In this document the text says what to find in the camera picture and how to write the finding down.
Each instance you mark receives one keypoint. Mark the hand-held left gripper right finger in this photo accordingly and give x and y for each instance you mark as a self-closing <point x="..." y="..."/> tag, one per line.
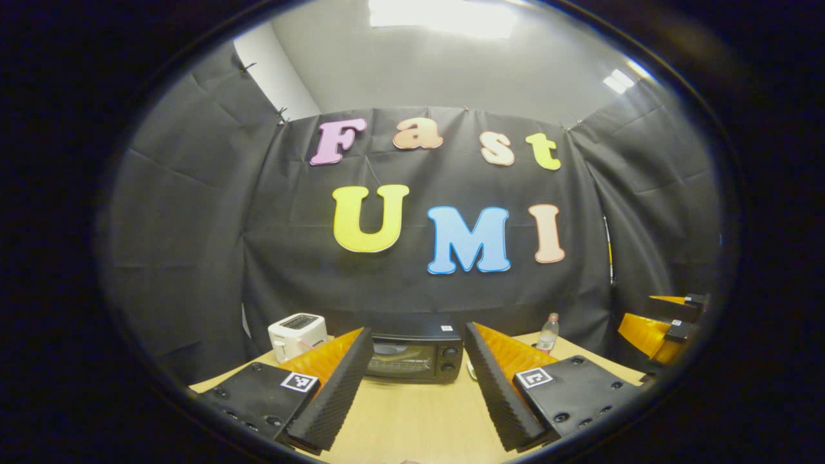
<point x="503" y="393"/>

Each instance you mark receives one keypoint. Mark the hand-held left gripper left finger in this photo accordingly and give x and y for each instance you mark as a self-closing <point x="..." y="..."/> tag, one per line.
<point x="341" y="393"/>

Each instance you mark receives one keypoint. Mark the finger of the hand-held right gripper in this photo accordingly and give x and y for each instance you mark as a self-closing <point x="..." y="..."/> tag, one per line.
<point x="648" y="335"/>
<point x="677" y="306"/>

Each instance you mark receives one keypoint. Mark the black electric oven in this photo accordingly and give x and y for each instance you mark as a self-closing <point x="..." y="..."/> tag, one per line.
<point x="419" y="361"/>

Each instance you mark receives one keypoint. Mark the white divided dish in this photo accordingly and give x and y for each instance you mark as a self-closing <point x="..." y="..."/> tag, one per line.
<point x="471" y="370"/>

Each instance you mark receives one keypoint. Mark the clear plastic water bottle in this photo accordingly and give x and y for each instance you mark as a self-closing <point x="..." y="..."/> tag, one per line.
<point x="548" y="335"/>

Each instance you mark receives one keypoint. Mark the white toaster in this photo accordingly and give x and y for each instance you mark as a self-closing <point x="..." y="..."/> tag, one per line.
<point x="293" y="335"/>

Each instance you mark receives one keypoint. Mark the black backdrop cloth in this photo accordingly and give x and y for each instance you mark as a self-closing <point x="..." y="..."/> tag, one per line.
<point x="258" y="245"/>

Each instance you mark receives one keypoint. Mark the small ceiling light panel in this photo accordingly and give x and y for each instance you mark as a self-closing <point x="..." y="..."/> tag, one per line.
<point x="619" y="80"/>

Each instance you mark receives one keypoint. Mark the large ceiling light panel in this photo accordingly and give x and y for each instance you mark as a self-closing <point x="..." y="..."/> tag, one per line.
<point x="445" y="16"/>

